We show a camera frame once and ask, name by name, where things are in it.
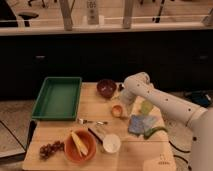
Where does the blue sponge cloth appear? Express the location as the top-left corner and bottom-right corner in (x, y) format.
(128, 115), (157, 136)

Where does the white paper cup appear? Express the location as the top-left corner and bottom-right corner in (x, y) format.
(103, 134), (121, 154)

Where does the silver fork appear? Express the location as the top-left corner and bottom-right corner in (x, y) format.
(77, 118), (108, 125)

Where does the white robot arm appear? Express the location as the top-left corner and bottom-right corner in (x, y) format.
(119, 72), (213, 171)

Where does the black office chair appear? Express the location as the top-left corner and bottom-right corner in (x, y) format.
(0, 0), (38, 27)

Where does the green plastic tray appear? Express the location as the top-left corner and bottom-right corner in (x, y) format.
(32, 77), (82, 121)

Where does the black handled knife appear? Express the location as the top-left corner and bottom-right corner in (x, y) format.
(88, 127), (105, 144)

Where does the black power cable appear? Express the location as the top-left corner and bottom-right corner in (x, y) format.
(168, 139), (194, 171)

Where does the dark red bowl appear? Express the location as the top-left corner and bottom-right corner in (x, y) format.
(97, 79), (117, 99)

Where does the green plastic cup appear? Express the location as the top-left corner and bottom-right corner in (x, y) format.
(140, 100), (153, 115)

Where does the yellow corn cob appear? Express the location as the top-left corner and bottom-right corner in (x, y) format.
(71, 131), (88, 156)

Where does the green chili pepper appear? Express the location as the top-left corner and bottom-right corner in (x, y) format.
(143, 126), (168, 140)

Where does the bunch of dark grapes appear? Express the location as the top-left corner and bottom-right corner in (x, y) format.
(39, 141), (64, 160)

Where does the orange bowl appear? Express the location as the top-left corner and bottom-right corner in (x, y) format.
(64, 130), (96, 164)

